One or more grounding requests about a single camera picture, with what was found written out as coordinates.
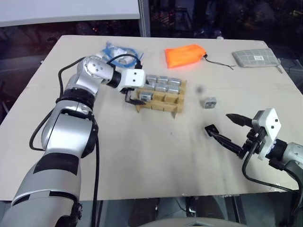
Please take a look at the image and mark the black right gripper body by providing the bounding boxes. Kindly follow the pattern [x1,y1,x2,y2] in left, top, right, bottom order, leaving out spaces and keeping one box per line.
[238,126,267,159]

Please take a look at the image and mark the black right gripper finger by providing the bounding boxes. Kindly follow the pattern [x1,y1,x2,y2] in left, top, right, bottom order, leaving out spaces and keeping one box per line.
[225,113,255,130]
[209,131,245,155]

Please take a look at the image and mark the cardboard divider tray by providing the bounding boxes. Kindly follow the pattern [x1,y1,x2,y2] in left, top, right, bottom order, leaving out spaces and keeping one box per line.
[134,79,188,119]

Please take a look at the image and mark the grey plaid zip pouch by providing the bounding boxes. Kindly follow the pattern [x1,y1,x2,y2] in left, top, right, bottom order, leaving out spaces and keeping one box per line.
[232,48,283,74]

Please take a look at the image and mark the white board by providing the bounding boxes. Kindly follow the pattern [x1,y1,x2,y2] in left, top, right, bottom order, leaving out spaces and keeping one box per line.
[0,0,141,28]

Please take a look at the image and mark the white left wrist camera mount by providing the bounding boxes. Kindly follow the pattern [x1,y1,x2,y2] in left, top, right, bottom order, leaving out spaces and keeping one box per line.
[117,69,146,92]

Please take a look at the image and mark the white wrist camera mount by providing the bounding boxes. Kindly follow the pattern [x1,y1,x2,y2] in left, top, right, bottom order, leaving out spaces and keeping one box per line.
[117,69,146,92]
[251,108,282,160]

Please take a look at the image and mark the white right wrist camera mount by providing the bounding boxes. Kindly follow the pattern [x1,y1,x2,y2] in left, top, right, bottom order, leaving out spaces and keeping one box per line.
[251,108,282,160]

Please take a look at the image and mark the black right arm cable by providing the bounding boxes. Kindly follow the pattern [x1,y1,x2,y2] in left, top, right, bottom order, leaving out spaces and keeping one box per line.
[241,139,300,192]

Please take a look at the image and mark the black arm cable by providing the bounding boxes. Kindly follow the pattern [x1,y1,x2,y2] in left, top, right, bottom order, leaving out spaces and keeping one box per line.
[241,139,300,192]
[29,54,143,227]

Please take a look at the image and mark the blue cable in plastic bag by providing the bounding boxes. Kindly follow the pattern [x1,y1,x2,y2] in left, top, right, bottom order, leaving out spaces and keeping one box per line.
[98,41,144,69]

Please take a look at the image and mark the orange drawstring pouch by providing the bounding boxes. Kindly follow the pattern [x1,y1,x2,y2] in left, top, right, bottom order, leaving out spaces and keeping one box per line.
[164,44,235,71]

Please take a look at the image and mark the grey metal post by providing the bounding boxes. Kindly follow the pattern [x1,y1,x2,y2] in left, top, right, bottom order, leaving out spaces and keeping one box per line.
[138,0,152,37]

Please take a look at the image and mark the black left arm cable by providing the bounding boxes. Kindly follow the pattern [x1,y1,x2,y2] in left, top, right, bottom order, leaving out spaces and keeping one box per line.
[29,54,143,227]

